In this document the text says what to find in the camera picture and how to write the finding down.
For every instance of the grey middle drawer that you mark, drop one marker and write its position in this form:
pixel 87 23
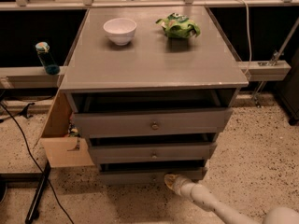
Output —
pixel 149 153

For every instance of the grey drawer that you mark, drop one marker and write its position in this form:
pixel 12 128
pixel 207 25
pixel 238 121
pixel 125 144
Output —
pixel 149 172
pixel 149 153
pixel 130 124

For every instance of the grey bottom drawer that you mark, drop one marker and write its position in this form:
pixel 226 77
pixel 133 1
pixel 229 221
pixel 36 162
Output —
pixel 149 172

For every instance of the grey drawer cabinet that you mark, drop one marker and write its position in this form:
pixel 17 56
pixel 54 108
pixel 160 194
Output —
pixel 151 73

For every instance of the green chip bag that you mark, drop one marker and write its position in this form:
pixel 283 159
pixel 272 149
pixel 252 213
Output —
pixel 179 26

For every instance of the black bar on floor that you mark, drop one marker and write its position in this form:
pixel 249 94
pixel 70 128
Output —
pixel 33 212

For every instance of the grey top drawer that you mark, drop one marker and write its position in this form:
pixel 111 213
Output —
pixel 130 124

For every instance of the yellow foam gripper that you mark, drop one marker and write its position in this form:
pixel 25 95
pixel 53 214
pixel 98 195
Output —
pixel 177 184

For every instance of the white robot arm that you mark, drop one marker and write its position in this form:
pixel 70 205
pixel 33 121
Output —
pixel 202 197

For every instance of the cardboard box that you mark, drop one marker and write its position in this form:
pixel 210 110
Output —
pixel 61 148

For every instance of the white bowl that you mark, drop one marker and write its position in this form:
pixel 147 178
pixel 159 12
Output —
pixel 120 31

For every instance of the dark cabinet at right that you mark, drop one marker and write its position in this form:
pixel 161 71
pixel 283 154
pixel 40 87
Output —
pixel 288 91

